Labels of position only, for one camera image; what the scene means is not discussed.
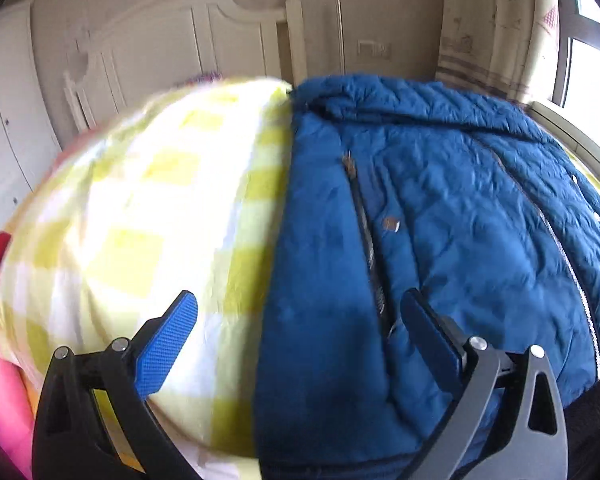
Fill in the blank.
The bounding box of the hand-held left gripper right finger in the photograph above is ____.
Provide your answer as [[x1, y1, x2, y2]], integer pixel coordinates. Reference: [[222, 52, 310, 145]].
[[401, 287, 568, 480]]

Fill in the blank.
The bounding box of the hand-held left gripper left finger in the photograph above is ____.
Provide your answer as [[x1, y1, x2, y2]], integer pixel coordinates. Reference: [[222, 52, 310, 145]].
[[32, 290, 201, 480]]

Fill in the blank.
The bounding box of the blue quilted jacket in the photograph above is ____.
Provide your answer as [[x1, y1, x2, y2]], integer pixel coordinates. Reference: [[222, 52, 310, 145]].
[[254, 74, 600, 480]]

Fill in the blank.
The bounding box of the yellow checkered blanket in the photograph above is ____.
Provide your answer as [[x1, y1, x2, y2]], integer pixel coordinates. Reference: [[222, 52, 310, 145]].
[[0, 77, 293, 473]]

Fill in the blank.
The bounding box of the bright pink cloth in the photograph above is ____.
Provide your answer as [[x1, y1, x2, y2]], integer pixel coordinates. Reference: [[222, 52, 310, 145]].
[[0, 307, 36, 478]]

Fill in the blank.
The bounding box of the white window sill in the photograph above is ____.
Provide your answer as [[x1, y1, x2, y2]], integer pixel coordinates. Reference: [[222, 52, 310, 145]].
[[527, 100, 600, 173]]

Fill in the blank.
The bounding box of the colourful patterned pillow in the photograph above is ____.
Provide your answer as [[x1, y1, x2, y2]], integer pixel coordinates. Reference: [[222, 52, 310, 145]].
[[180, 72, 226, 87]]

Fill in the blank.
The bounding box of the white wardrobe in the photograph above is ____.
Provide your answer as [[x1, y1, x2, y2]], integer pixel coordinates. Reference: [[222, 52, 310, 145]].
[[0, 0, 63, 256]]

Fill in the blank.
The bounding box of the white bed headboard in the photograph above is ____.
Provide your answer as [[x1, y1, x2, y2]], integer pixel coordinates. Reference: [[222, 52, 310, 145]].
[[62, 0, 308, 133]]

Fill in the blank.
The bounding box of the window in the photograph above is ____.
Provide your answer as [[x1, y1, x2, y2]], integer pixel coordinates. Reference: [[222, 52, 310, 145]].
[[550, 0, 600, 121]]

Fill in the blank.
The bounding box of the white lamp pole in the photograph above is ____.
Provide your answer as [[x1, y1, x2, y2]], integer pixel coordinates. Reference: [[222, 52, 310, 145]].
[[335, 0, 346, 73]]

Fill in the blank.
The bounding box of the printed curtain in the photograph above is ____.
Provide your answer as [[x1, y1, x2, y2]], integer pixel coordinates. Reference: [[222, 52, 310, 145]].
[[435, 0, 563, 106]]

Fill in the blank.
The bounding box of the wall socket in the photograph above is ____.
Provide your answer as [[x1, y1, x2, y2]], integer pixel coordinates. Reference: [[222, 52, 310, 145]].
[[357, 40, 393, 59]]

